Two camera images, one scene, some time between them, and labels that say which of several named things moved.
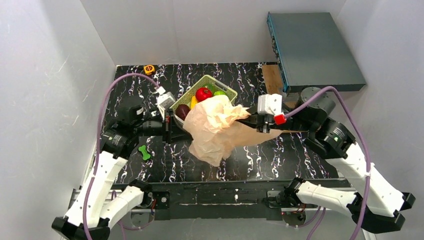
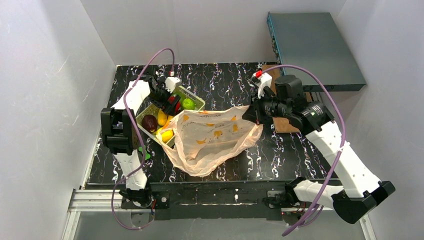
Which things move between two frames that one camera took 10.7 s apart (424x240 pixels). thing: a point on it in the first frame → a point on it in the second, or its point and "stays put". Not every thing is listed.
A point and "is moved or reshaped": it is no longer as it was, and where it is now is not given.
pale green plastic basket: x=186 y=99 is moved or reshaped
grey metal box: x=311 y=52 stays put
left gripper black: x=167 y=128 → x=165 y=100
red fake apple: x=203 y=93 → x=171 y=99
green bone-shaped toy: x=146 y=155 stays put
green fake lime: x=218 y=93 → x=188 y=104
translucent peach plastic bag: x=213 y=123 is moved or reshaped
